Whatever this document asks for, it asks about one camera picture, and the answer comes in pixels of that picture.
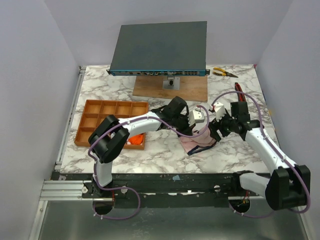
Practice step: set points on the network switch grey blue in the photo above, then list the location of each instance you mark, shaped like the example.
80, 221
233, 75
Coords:
161, 49

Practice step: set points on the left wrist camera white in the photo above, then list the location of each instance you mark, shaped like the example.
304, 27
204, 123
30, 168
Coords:
195, 117

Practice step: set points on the aluminium frame rail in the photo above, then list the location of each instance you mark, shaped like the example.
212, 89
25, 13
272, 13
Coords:
61, 189

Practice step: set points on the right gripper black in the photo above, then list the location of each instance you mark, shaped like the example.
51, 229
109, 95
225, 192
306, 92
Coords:
217, 126

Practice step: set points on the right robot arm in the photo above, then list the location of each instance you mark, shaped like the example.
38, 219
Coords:
289, 183

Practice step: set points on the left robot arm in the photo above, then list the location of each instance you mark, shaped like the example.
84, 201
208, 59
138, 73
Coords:
104, 150

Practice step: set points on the pink navy-trimmed underwear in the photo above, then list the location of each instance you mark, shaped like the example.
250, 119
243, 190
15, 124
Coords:
197, 144

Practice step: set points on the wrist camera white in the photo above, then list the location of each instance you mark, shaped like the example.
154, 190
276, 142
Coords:
219, 109
195, 117

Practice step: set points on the grey metal stand bracket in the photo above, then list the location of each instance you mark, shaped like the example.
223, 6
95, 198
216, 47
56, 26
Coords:
171, 83

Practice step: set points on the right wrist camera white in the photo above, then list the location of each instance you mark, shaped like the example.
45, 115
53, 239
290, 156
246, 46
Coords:
219, 109

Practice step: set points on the orange rolled cloth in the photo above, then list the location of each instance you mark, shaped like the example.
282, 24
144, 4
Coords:
136, 140

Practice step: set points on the white rolled cloth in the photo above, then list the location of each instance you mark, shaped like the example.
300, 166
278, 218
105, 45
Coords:
111, 135

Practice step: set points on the black mounting rail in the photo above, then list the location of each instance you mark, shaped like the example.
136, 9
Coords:
159, 190

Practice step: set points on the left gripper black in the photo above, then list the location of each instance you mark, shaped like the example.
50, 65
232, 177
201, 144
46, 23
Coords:
187, 130

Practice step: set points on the wooden base board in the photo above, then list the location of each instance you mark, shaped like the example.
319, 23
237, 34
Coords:
189, 88

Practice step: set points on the yellow handled pliers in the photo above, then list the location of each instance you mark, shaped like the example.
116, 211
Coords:
222, 73

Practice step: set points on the red black utility knife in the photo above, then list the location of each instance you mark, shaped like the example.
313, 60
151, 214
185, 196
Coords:
241, 97

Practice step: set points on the brown compartment tray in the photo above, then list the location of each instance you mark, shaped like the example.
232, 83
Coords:
95, 111

